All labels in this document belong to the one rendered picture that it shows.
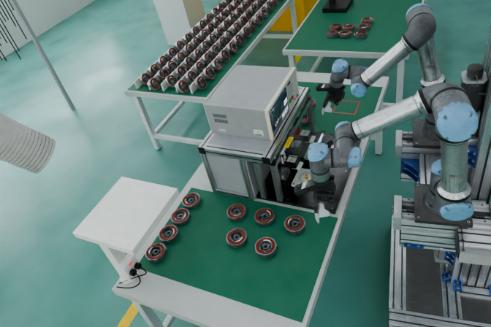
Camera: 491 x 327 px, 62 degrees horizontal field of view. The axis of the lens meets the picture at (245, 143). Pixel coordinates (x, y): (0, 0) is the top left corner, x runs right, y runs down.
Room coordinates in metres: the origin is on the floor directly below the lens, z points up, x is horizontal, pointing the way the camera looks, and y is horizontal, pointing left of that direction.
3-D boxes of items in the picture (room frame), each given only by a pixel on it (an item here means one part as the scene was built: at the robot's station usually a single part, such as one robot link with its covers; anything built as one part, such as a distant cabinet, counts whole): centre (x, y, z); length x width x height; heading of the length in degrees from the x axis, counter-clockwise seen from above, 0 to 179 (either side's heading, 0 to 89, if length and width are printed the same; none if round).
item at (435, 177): (1.12, -0.77, 1.20); 0.13 x 0.12 x 0.14; 163
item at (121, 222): (1.39, 0.61, 0.98); 0.37 x 0.35 x 0.46; 147
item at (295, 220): (1.42, -0.15, 0.77); 0.11 x 0.11 x 0.04
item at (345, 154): (1.13, -0.36, 1.45); 0.11 x 0.11 x 0.08; 73
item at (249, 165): (1.97, -0.16, 0.92); 0.66 x 0.01 x 0.30; 147
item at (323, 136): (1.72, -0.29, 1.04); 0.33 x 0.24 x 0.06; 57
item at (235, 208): (1.61, 0.14, 0.77); 0.11 x 0.11 x 0.04
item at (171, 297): (1.96, -0.16, 0.72); 2.20 x 1.01 x 0.05; 147
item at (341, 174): (1.84, -0.36, 0.76); 0.64 x 0.47 x 0.02; 147
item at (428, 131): (1.57, -0.98, 1.09); 0.15 x 0.15 x 0.10
